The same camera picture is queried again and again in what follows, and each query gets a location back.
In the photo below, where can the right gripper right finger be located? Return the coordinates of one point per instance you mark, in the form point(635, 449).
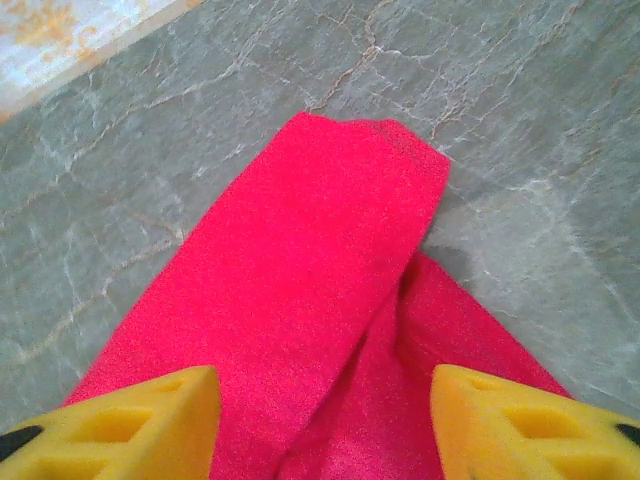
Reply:
point(530, 440)

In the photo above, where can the red towel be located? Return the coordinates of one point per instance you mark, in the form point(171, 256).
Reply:
point(310, 260)

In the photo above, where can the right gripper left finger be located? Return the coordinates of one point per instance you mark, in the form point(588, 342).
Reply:
point(110, 440)

